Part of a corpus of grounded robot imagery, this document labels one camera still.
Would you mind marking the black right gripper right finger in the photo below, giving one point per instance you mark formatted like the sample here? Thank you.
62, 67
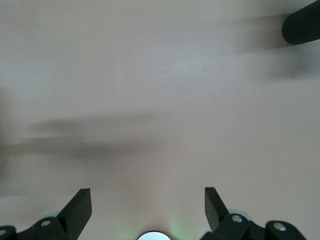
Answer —
216, 212

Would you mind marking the black ribbed rounded object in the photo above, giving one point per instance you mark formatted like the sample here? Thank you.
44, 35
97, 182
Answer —
302, 25

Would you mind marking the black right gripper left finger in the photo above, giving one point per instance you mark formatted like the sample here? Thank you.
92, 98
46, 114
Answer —
75, 212

